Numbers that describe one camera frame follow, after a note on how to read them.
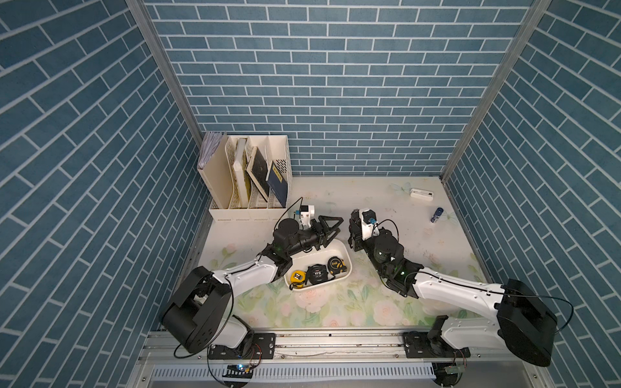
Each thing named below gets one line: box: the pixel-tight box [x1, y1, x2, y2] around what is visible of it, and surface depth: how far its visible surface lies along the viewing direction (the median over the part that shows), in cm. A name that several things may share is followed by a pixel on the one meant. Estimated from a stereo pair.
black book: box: [245, 146, 271, 203], surface depth 101 cm
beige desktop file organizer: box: [197, 134, 293, 223], surface depth 101 cm
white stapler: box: [409, 188, 435, 202], surface depth 114 cm
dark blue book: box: [265, 160, 288, 208], surface depth 107 cm
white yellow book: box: [232, 137, 251, 208], surface depth 97 cm
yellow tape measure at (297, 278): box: [289, 269, 307, 291], surface depth 87 cm
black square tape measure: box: [305, 263, 330, 285], surface depth 86 cm
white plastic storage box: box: [283, 238, 353, 291], surface depth 89 cm
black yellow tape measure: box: [327, 255, 347, 275], surface depth 90 cm
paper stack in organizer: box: [197, 130, 225, 169], surface depth 91 cm
